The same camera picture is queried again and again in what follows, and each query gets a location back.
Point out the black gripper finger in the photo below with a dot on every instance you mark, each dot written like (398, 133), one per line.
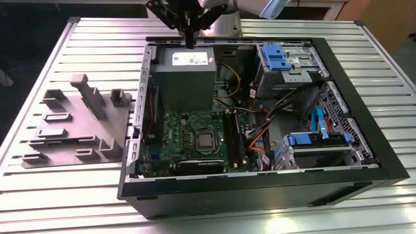
(166, 14)
(211, 15)

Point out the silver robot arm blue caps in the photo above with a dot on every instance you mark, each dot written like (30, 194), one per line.
(227, 24)

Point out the blue drive bay latch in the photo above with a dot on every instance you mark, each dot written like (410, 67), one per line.
(275, 54)

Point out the black table corner cap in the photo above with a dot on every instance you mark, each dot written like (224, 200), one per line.
(74, 20)
(359, 23)

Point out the grey power supply unit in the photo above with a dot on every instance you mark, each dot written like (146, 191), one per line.
(186, 87)

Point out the silver drive cage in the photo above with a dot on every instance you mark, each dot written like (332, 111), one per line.
(292, 76)

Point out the green motherboard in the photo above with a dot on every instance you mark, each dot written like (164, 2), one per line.
(175, 126)

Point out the grey parts rack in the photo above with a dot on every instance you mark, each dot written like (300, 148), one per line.
(82, 122)

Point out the silver CPU in socket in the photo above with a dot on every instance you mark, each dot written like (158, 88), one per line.
(206, 141)

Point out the wooden cabinet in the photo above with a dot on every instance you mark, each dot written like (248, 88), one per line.
(383, 19)

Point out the blue disk carrier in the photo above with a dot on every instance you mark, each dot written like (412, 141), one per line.
(302, 141)

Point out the black graphics card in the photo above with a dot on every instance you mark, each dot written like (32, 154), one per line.
(202, 168)

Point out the black open PC case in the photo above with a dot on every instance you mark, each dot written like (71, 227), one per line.
(227, 195)

